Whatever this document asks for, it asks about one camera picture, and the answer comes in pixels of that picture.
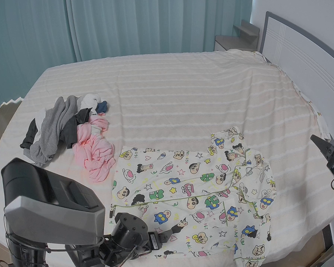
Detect white printed pyjama top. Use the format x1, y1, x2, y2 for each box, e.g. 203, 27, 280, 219
109, 126, 276, 267

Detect pink garment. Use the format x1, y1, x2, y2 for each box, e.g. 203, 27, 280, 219
72, 113, 116, 183

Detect grey bedside table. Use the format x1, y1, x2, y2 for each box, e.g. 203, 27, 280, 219
214, 19, 260, 51

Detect black garment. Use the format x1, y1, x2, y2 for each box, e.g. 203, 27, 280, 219
20, 107, 93, 150

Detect bed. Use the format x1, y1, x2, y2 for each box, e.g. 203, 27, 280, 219
0, 11, 334, 265

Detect blue-green curtain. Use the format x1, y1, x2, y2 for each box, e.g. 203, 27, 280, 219
0, 0, 81, 108
65, 0, 254, 62

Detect grey garment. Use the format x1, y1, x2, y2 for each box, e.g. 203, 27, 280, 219
31, 95, 82, 168

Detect white garment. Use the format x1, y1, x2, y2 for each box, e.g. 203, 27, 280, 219
80, 93, 101, 116

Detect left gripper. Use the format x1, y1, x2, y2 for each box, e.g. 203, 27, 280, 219
147, 226, 176, 252

